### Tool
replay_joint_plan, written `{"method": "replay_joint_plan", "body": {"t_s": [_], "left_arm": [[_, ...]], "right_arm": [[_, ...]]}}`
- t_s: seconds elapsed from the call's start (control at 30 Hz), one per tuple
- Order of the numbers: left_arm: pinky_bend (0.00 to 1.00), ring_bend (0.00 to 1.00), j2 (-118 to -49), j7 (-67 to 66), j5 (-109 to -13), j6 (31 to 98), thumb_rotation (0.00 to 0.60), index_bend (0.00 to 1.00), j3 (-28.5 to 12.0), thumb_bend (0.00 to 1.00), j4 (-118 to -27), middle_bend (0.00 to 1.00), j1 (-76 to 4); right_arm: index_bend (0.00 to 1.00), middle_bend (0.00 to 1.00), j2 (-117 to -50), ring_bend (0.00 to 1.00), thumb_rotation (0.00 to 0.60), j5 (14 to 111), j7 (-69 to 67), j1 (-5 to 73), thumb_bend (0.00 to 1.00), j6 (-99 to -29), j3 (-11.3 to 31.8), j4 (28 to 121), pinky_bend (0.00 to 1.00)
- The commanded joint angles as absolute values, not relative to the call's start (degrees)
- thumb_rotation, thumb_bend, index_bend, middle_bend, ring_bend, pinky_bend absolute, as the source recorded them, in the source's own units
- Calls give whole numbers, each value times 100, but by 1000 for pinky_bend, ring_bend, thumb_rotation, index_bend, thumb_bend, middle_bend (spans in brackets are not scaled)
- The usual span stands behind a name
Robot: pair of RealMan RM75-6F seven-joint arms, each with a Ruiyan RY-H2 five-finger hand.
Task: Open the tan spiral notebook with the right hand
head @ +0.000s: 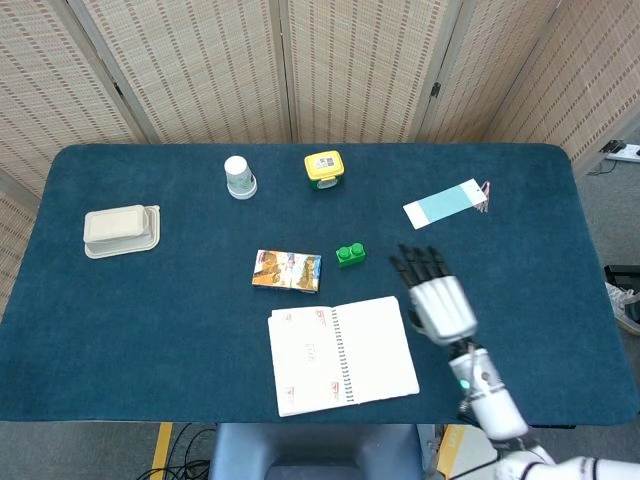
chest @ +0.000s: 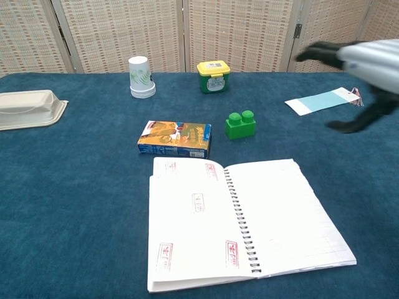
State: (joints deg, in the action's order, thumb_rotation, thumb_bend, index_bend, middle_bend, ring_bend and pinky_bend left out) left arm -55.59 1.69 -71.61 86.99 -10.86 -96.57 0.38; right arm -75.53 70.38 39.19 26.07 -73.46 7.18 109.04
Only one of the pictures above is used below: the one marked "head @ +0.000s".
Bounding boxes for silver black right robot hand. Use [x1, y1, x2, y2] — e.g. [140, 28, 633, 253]
[389, 243, 479, 347]

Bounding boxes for brown spiral notebook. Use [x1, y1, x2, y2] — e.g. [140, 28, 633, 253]
[267, 295, 421, 418]

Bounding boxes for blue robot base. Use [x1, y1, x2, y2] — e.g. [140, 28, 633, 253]
[208, 423, 426, 480]

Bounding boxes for blue white bookmark with tassel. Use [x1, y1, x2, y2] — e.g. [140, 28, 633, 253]
[402, 178, 492, 231]

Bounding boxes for green toy building block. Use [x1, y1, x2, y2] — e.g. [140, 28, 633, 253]
[335, 242, 367, 270]

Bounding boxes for yellow floor tape strip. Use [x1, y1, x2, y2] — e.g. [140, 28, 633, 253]
[438, 424, 467, 477]
[149, 422, 174, 480]

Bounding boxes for orange and blue carton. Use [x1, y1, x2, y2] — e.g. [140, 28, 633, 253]
[251, 249, 323, 294]

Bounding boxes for white sneaker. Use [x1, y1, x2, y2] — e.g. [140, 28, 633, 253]
[603, 281, 640, 336]

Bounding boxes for green box with yellow lid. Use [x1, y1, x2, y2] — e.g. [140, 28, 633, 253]
[303, 152, 346, 193]

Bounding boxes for black box on floor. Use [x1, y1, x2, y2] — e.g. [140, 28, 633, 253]
[603, 264, 640, 292]

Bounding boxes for white power strip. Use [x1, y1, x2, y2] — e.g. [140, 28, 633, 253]
[602, 140, 640, 164]

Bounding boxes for stacked white paper cups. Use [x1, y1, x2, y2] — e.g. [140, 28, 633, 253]
[223, 155, 258, 201]

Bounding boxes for blue table cloth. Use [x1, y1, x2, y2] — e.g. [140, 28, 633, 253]
[0, 143, 627, 429]

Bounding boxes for beige takeout food container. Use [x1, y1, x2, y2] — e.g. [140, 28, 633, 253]
[82, 203, 162, 260]

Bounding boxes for black floor cables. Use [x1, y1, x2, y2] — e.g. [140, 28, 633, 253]
[134, 423, 217, 480]

